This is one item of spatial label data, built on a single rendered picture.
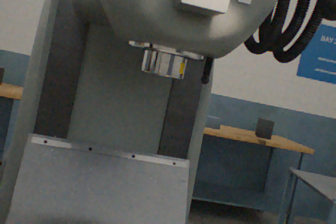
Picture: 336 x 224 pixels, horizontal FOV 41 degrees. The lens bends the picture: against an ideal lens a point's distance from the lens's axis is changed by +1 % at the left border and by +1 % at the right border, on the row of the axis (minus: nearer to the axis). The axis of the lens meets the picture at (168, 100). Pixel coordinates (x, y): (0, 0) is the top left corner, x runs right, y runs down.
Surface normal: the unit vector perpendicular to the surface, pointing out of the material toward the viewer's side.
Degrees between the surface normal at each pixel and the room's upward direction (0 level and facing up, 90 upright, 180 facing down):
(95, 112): 90
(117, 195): 63
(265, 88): 90
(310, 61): 90
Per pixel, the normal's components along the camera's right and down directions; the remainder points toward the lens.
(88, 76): 0.18, 0.09
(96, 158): 0.26, -0.36
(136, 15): -0.50, 0.56
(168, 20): 0.00, 0.47
